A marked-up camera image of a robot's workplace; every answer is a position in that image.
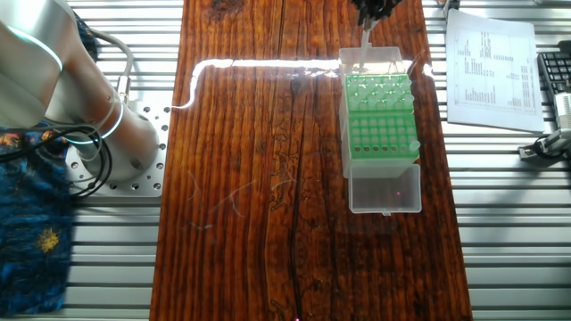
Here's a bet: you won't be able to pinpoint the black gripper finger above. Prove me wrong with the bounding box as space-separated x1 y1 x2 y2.
350 0 372 27
370 0 402 21

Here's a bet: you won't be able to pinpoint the printed white paper sheet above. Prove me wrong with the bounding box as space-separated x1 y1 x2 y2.
445 7 546 134

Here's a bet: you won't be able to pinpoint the black keyboard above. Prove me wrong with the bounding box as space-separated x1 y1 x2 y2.
536 51 571 121

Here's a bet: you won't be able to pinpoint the brown wooden board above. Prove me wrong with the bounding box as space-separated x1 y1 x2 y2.
149 0 474 321

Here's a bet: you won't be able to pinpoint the blue painted cloth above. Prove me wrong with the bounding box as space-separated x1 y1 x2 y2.
0 11 100 317

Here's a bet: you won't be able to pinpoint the aluminium post with foot bracket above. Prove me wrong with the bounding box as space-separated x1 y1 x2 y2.
517 127 571 162

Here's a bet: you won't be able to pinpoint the grey base cable with connector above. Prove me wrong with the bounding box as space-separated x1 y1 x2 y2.
91 29 136 104

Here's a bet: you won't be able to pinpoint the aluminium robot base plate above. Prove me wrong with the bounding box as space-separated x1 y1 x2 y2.
65 101 170 199

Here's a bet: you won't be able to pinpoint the black base cable loops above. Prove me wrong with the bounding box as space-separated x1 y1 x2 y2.
0 123 115 198

